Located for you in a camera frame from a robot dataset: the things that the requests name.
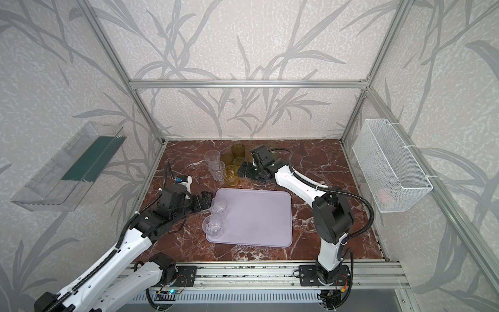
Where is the yellow short glass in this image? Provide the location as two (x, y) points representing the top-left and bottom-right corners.
(224, 165), (240, 187)

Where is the clear faceted glass front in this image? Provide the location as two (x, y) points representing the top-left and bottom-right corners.
(202, 215), (224, 239)

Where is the clear faceted glass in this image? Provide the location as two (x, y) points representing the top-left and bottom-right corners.
(208, 160), (226, 182)
(202, 215), (224, 239)

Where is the lilac plastic tray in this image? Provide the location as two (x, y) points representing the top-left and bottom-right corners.
(206, 188), (292, 248)

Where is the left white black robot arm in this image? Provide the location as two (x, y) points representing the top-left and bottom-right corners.
(34, 175), (214, 311)

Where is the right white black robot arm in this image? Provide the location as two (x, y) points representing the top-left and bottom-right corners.
(238, 145), (375, 311)

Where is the green short glass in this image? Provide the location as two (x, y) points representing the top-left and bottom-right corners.
(233, 157), (246, 169)

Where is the amber dotted glass rear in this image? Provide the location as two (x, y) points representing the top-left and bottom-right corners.
(231, 144), (246, 159)

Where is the amber dotted glass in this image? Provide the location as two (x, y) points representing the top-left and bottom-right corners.
(220, 153), (234, 166)
(231, 144), (246, 159)

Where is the amber dotted glass front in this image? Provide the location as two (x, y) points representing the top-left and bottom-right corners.
(220, 153), (234, 166)

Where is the clear faceted glass middle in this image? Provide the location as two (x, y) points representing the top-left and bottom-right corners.
(208, 160), (226, 182)

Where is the green sheet in shelf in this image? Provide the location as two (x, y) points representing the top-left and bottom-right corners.
(61, 136), (127, 182)

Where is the clear acrylic wall shelf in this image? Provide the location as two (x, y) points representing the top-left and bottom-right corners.
(11, 122), (126, 212)

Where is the horizontal aluminium frame bar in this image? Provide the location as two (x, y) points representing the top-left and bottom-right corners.
(129, 79), (367, 89)

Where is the white wire mesh basket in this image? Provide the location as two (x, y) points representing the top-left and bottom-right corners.
(353, 118), (434, 213)

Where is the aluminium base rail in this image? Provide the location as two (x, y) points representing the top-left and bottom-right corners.
(177, 259), (410, 291)

